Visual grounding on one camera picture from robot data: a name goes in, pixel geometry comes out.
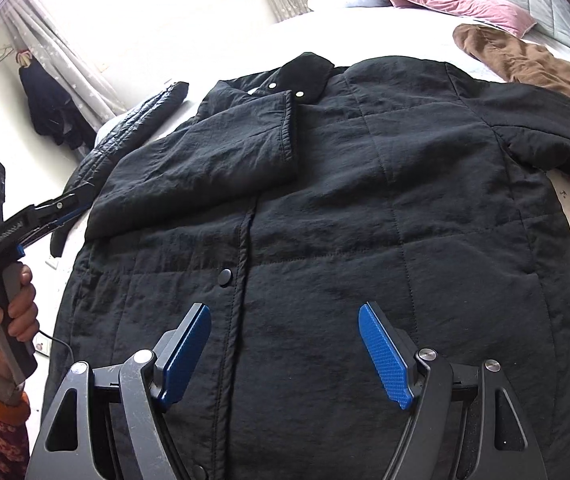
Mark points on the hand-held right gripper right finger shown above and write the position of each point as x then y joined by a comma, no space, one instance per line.
382,347

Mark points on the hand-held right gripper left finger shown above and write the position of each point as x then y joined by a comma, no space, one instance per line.
189,347

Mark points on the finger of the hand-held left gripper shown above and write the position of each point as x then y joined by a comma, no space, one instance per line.
52,225
60,204

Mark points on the black quilted jacket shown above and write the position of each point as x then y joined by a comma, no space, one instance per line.
345,220

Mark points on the dark hanging clothes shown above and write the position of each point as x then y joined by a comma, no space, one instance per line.
50,105

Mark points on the grey patterned curtain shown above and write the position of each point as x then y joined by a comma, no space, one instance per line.
60,55

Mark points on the brown garment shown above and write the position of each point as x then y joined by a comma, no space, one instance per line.
525,60

